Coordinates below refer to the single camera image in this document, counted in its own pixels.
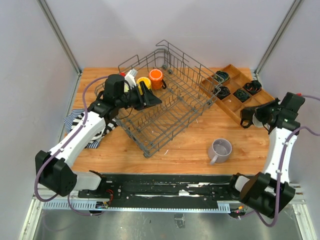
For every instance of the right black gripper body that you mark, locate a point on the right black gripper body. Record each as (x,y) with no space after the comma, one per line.
(264,112)

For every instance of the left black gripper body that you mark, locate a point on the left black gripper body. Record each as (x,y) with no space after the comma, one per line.
(133,98)

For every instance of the yellow enamel mug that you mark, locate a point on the yellow enamel mug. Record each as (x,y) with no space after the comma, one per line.
(146,81)

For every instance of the black mug white inside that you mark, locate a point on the black mug white inside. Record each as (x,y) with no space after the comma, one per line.
(254,115)

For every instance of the orange ceramic mug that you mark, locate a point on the orange ceramic mug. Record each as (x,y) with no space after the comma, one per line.
(156,77)

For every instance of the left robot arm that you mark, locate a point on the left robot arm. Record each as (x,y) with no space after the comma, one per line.
(54,168)

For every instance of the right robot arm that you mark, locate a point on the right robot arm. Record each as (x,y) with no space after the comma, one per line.
(268,192)

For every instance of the black white striped cloth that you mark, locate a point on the black white striped cloth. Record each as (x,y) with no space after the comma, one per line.
(107,128)

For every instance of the wooden compartment tray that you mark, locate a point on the wooden compartment tray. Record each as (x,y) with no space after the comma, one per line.
(233,91)

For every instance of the blue white striped cloth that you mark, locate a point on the blue white striped cloth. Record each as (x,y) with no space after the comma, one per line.
(72,121)

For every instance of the lilac ceramic mug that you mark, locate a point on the lilac ceramic mug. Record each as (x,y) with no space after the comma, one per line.
(219,151)

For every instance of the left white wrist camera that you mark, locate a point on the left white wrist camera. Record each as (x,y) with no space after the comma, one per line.
(130,78)

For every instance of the grey wire dish rack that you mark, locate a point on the grey wire dish rack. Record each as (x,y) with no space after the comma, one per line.
(189,92)

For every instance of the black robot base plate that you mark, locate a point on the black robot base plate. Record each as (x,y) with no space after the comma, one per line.
(163,187)

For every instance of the slotted cable duct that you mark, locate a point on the slotted cable duct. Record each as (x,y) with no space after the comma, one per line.
(146,205)

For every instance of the right aluminium frame post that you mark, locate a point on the right aluminium frame post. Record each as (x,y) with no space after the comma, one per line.
(293,9)

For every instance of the aluminium frame post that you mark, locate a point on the aluminium frame post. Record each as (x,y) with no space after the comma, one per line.
(293,9)
(59,35)

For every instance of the left aluminium frame post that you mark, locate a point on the left aluminium frame post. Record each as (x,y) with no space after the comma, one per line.
(59,35)

